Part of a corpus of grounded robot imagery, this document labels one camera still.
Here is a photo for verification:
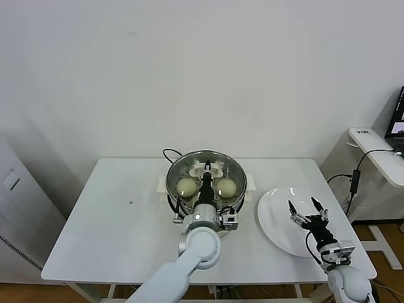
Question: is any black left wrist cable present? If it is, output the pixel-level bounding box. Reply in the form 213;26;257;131
172;197;191;225

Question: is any black laptop charger cable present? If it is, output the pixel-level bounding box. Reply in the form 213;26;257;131
356;150;404;173

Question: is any black power adapter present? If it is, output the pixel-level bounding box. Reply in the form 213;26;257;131
349;169;362;197

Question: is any white round plate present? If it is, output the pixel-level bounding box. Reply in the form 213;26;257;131
257;186;337;258

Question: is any steel steamer basket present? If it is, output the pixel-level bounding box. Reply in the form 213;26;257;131
166;150;248;219

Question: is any black cooker power cord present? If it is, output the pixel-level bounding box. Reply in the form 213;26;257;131
163;148;184;165

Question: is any white table frame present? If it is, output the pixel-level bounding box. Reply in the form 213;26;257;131
64;282;306;303

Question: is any black laptop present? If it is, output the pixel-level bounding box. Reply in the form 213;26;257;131
384;85;404;148

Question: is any black adapter mains cable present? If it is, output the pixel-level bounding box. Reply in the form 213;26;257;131
327;174;354;187

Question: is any cream electric cooker base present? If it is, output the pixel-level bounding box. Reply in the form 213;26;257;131
157;172;257;240

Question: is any grey metal cabinet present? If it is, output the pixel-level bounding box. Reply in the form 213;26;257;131
0;135;68;285

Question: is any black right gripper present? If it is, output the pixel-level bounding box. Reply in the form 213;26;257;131
286;196;336;251

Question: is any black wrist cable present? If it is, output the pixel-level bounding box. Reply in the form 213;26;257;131
172;197;191;225
304;232;330;273

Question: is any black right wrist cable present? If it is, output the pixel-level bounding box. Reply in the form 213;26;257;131
304;232;330;273

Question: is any white steamed baozi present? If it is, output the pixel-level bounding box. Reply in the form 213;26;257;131
175;178;197;199
216;179;237;199

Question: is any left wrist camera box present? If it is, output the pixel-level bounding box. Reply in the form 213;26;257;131
219;207;239;232

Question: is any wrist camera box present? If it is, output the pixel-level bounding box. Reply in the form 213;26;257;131
219;207;239;232
321;238;357;266

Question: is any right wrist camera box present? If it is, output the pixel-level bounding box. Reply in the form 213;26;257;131
321;238;357;266

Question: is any glass pot lid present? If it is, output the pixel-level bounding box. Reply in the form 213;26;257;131
166;150;248;211

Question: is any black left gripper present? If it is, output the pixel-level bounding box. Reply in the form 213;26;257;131
196;159;217;206

